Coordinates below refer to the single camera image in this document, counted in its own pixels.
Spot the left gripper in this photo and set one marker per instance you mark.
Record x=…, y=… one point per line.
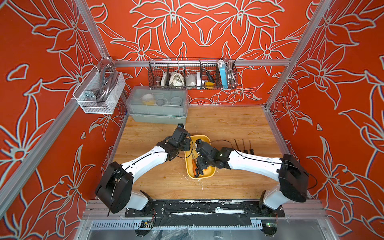
x=187, y=144

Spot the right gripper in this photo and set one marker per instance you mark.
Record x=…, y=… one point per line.
x=199, y=160

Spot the yellow plastic tray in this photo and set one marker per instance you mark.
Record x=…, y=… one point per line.
x=192, y=154

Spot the orange black screwdriver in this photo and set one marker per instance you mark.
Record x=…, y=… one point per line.
x=195, y=169

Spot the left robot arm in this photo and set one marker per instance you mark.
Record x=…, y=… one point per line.
x=115, y=188

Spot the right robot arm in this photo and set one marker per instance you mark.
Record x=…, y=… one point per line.
x=292, y=179

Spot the grey lidded storage box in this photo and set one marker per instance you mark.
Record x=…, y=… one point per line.
x=158, y=106

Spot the light blue box in basket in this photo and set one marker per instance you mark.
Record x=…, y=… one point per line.
x=222, y=66

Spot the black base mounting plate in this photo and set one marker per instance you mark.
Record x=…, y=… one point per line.
x=161, y=208

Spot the white cloth in basket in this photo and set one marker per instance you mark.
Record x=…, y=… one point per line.
x=176, y=80

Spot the screwdriver in wall basket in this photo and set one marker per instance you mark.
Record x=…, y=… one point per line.
x=211, y=79

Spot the black wire wall basket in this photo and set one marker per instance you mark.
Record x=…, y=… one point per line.
x=195, y=77

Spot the clear plastic wall bin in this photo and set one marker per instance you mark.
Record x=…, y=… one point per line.
x=100, y=92

